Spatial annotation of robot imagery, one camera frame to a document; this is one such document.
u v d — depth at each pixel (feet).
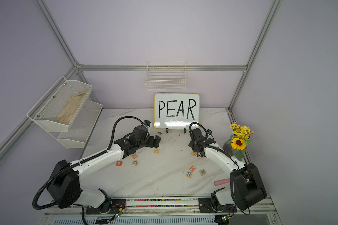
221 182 2.67
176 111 3.42
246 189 1.38
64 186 1.37
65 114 2.51
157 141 2.51
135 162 2.90
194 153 3.05
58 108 2.55
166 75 3.13
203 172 2.80
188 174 2.75
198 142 2.19
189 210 2.40
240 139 2.31
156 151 3.06
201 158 2.98
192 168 2.82
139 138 2.10
